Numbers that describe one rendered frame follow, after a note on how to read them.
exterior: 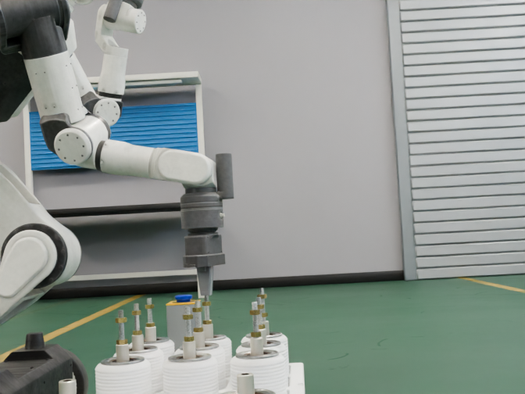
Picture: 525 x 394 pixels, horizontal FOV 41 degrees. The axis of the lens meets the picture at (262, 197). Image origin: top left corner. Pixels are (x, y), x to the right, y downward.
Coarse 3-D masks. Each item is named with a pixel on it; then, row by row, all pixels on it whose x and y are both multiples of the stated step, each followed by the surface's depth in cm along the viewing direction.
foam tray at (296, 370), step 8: (296, 368) 147; (288, 376) 139; (296, 376) 139; (288, 384) 139; (296, 384) 131; (304, 384) 147; (160, 392) 130; (288, 392) 127; (296, 392) 124; (304, 392) 132
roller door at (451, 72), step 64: (448, 0) 635; (512, 0) 634; (448, 64) 632; (512, 64) 631; (448, 128) 629; (512, 128) 628; (448, 192) 626; (512, 192) 625; (448, 256) 623; (512, 256) 622
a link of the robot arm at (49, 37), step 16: (0, 0) 135; (16, 0) 136; (32, 0) 138; (48, 0) 139; (16, 16) 136; (32, 16) 138; (48, 16) 140; (16, 32) 138; (32, 32) 139; (48, 32) 140; (32, 48) 140; (48, 48) 141; (64, 48) 144
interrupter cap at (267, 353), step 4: (240, 352) 125; (244, 352) 126; (248, 352) 125; (264, 352) 125; (268, 352) 125; (272, 352) 124; (276, 352) 124; (236, 356) 122; (240, 356) 121; (244, 356) 120; (248, 356) 120; (252, 356) 120; (256, 356) 120; (260, 356) 120; (264, 356) 120; (268, 356) 120; (272, 356) 120
